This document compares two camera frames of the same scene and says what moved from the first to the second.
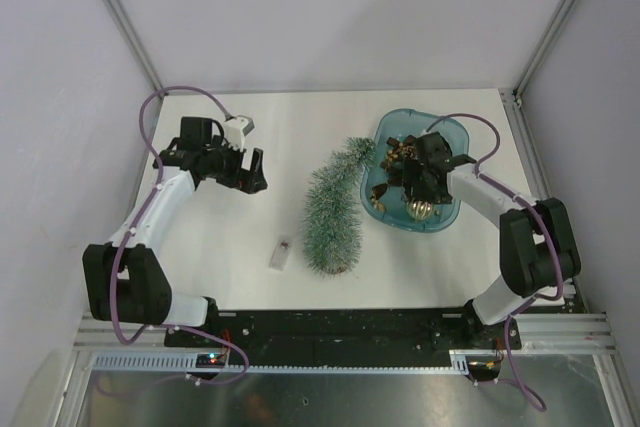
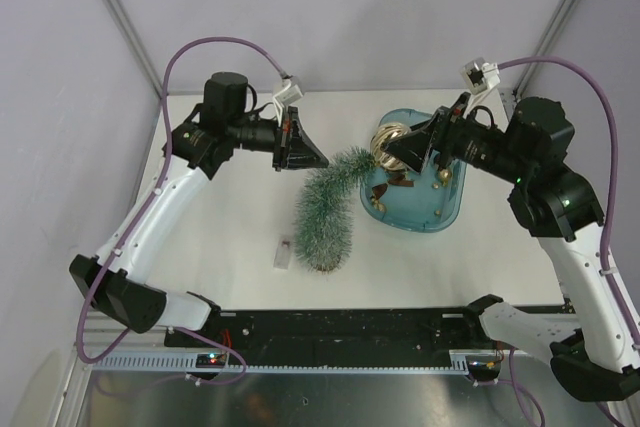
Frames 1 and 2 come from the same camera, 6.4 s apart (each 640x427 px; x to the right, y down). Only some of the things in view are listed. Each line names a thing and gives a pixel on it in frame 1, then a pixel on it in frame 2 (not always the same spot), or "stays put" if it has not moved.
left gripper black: (249, 181) -> (292, 149)
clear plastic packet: (280, 254) stays put
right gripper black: (412, 171) -> (442, 133)
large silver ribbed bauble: (419, 209) -> (382, 134)
